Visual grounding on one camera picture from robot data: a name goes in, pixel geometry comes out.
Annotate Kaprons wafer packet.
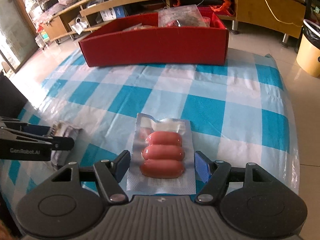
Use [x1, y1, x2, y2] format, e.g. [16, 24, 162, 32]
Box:
[48, 121, 82, 169]

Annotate vacuum packed sausages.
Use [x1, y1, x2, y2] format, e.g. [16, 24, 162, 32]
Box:
[126, 113, 196, 195]

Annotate clear dried fruit bag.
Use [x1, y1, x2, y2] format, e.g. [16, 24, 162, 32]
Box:
[158, 5, 208, 27]

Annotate blue white checkered cloth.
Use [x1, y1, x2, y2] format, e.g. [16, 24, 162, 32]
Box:
[0, 47, 300, 205]

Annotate red cardboard box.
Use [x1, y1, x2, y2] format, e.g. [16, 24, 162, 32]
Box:
[79, 8, 229, 67]

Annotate blue white carton box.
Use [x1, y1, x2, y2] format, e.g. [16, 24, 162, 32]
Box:
[100, 5, 126, 22]

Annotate yellow trash bin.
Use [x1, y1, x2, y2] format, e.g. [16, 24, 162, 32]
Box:
[296, 19, 320, 77]

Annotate wooden TV stand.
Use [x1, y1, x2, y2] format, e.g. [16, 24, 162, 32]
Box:
[40, 0, 306, 46]

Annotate yellow cable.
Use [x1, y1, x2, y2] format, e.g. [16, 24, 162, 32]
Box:
[246, 0, 304, 28]

